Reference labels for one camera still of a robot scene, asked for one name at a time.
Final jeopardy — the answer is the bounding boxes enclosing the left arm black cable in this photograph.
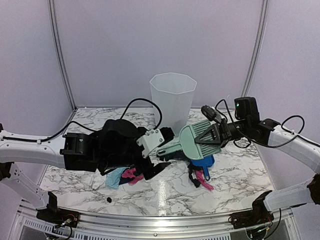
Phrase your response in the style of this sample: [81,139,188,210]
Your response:
[0,97,163,145]

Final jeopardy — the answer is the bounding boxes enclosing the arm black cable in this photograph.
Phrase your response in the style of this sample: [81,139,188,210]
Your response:
[214,99,306,151]
[0,97,163,145]

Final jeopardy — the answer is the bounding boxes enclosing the green hand brush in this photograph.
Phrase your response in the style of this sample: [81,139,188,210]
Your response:
[156,120,221,160]

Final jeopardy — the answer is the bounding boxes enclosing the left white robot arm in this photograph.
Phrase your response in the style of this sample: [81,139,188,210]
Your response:
[0,119,175,223]

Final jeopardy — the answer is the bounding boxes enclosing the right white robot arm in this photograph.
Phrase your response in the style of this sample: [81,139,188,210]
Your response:
[201,97,320,224]

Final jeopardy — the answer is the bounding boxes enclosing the aluminium front frame rail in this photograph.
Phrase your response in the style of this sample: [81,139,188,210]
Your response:
[8,200,301,240]

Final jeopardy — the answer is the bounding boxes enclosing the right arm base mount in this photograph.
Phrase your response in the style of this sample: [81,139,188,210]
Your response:
[228,190,275,229]

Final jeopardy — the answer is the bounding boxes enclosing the aluminium corner post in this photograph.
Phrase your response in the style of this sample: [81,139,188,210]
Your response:
[47,0,77,112]
[240,0,269,97]

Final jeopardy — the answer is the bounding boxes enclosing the blue plastic dustpan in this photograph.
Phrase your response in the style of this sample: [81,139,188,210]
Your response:
[190,155,215,181]

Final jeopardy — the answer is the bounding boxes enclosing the right aluminium corner post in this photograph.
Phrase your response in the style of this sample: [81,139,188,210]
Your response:
[240,0,269,97]

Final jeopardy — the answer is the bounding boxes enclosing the white crumpled paper scrap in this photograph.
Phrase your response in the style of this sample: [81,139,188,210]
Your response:
[90,174,106,190]

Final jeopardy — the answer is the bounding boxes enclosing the light blue paper scrap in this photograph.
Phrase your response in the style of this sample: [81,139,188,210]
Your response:
[105,167,126,190]

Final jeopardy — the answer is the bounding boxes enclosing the navy paper scrap left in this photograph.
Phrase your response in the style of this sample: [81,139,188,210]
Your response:
[118,177,134,186]

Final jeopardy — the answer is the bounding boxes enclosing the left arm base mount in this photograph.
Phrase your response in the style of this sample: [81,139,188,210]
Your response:
[36,191,80,228]

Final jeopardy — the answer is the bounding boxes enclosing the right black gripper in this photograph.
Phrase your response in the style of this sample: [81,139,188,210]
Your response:
[195,118,250,148]

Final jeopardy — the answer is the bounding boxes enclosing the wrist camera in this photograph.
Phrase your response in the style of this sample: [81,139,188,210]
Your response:
[136,128,165,159]
[200,105,221,124]

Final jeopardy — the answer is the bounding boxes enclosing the left aluminium corner post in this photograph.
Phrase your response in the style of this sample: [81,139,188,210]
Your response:
[47,0,77,112]

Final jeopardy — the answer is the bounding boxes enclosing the translucent white plastic bin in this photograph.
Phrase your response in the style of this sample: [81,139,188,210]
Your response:
[149,72,197,136]

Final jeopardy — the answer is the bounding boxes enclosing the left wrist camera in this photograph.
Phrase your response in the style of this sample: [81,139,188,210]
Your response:
[136,128,165,159]

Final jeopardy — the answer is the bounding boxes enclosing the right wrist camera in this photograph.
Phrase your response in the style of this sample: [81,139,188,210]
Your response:
[200,105,221,124]

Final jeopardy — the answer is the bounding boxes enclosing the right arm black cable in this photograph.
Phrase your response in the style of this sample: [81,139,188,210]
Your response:
[214,99,306,151]

